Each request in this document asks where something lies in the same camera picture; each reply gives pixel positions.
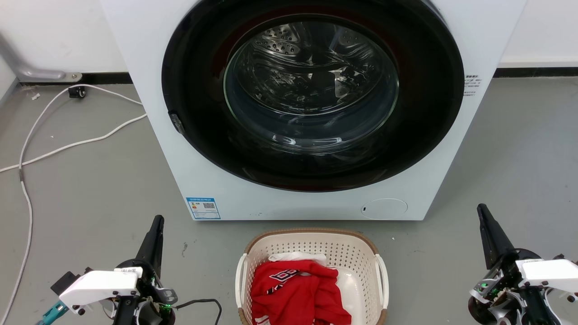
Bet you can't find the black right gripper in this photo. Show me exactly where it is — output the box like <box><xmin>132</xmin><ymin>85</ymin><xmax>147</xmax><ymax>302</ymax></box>
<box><xmin>468</xmin><ymin>204</ymin><xmax>578</xmax><ymax>325</ymax></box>

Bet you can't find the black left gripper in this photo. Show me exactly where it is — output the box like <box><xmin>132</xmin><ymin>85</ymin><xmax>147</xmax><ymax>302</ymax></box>
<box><xmin>111</xmin><ymin>215</ymin><xmax>178</xmax><ymax>325</ymax></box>

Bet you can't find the white perforated laundry basket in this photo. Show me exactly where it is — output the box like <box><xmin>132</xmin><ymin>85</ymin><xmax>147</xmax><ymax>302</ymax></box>
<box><xmin>235</xmin><ymin>228</ymin><xmax>389</xmax><ymax>325</ymax></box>

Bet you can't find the blue energy label sticker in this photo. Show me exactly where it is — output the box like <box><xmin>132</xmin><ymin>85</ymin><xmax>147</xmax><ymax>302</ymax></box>
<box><xmin>186</xmin><ymin>197</ymin><xmax>221</xmax><ymax>220</ymax></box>

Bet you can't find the round white filter cover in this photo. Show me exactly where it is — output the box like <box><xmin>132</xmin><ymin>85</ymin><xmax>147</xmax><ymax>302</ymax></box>
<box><xmin>360</xmin><ymin>198</ymin><xmax>408</xmax><ymax>220</ymax></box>

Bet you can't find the red garment with white print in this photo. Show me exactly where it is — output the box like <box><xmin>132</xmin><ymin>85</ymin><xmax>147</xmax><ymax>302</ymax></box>
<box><xmin>250</xmin><ymin>260</ymin><xmax>352</xmax><ymax>325</ymax></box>

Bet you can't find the small printed text sticker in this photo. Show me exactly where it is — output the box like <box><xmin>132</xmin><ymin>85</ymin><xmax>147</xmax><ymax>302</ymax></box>
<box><xmin>464</xmin><ymin>75</ymin><xmax>482</xmax><ymax>97</ymax></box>

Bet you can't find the white front-load washing machine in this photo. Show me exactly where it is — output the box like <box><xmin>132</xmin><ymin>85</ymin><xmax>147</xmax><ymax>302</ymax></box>
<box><xmin>100</xmin><ymin>0</ymin><xmax>527</xmax><ymax>221</ymax></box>

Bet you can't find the grey metal pipe with foot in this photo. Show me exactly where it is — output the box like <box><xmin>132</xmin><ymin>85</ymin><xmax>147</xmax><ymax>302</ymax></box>
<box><xmin>0</xmin><ymin>32</ymin><xmax>83</xmax><ymax>84</ymax></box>

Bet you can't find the black round glass washer door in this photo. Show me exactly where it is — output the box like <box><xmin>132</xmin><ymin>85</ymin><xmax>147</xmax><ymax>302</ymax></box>
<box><xmin>161</xmin><ymin>0</ymin><xmax>465</xmax><ymax>192</ymax></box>

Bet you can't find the thin black cable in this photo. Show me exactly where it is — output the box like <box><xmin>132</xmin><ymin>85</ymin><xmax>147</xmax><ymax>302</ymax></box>
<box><xmin>174</xmin><ymin>298</ymin><xmax>223</xmax><ymax>325</ymax></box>

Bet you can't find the teal cable connector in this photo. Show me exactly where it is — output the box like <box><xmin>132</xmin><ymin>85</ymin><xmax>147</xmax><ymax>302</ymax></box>
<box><xmin>35</xmin><ymin>301</ymin><xmax>69</xmax><ymax>325</ymax></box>

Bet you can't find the thick white cable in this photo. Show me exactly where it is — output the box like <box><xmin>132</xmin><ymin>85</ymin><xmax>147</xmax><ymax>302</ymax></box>
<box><xmin>0</xmin><ymin>113</ymin><xmax>148</xmax><ymax>174</ymax></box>

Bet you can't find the thin white cable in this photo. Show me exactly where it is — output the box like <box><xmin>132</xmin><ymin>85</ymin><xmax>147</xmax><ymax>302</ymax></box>
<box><xmin>0</xmin><ymin>84</ymin><xmax>144</xmax><ymax>314</ymax></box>

